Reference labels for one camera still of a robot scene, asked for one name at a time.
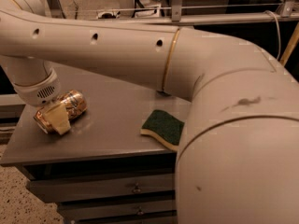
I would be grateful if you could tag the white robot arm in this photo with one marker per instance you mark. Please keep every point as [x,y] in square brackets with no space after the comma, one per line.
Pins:
[238,155]

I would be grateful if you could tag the yellow robot base frame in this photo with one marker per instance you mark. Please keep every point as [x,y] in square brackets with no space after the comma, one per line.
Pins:
[291,46]

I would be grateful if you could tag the top drawer knob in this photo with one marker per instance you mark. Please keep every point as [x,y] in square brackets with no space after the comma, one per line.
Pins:
[136,189]

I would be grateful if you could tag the drawer knob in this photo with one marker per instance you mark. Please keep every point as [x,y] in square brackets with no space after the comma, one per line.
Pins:
[136,189]
[140,212]

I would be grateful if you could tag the crushed orange soda can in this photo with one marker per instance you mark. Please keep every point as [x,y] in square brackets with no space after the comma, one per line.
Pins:
[75,105]

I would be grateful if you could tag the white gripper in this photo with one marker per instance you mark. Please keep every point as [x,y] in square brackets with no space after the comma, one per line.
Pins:
[38,94]

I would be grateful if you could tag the green and yellow sponge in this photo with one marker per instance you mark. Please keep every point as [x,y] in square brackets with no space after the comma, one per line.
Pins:
[164,128]

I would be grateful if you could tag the grey drawer cabinet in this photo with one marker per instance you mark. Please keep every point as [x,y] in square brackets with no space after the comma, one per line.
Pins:
[91,170]

